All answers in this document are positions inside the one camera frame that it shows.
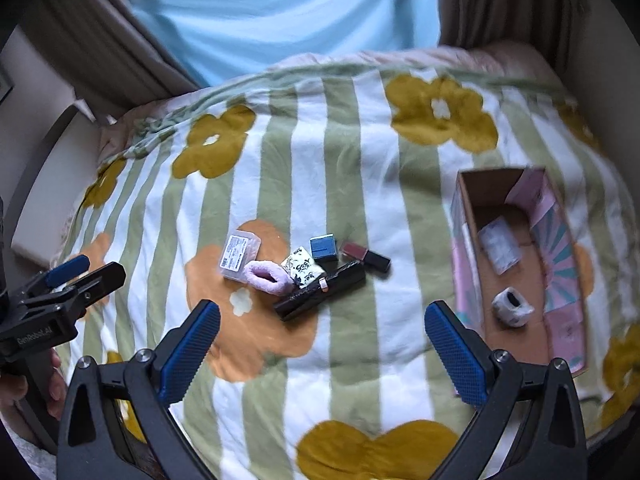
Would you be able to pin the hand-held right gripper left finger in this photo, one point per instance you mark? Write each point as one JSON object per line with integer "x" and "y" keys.
{"x": 192, "y": 355}

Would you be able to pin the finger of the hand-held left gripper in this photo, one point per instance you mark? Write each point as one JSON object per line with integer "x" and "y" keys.
{"x": 95, "y": 282}
{"x": 70, "y": 267}

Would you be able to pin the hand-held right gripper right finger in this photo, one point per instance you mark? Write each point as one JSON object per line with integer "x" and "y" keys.
{"x": 457, "y": 355}

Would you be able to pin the pink printed cardboard box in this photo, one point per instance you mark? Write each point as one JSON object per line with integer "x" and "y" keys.
{"x": 515, "y": 325}

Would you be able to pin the purple fluffy scrunchie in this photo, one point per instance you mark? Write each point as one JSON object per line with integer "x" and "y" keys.
{"x": 260, "y": 280}

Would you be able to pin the clear plastic case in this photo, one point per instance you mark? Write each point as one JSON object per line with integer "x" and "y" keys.
{"x": 237, "y": 257}

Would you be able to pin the long black case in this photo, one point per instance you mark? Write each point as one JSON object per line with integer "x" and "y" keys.
{"x": 320, "y": 292}

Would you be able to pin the white patterned packet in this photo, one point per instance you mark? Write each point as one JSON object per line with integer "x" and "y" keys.
{"x": 302, "y": 265}

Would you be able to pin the dark red lipstick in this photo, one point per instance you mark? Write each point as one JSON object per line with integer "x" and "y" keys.
{"x": 357, "y": 251}

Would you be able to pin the small blue box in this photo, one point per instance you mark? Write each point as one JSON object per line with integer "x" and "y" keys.
{"x": 324, "y": 249}

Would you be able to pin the person's left hand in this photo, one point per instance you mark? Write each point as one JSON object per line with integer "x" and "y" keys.
{"x": 55, "y": 385}

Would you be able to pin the white and black roll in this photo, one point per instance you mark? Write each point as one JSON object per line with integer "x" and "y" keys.
{"x": 510, "y": 307}

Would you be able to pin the white bedside board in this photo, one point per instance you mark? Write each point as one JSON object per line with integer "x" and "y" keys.
{"x": 55, "y": 170}

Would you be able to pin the white wrapped packet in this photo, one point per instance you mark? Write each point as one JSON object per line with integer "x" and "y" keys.
{"x": 500, "y": 247}

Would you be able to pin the striped floral blanket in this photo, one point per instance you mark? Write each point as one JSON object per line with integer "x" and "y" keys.
{"x": 350, "y": 160}

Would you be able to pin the brown curtain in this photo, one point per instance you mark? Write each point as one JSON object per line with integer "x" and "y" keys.
{"x": 100, "y": 45}
{"x": 500, "y": 0}

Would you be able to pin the light blue sheet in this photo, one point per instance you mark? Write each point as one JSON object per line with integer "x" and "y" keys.
{"x": 280, "y": 10}

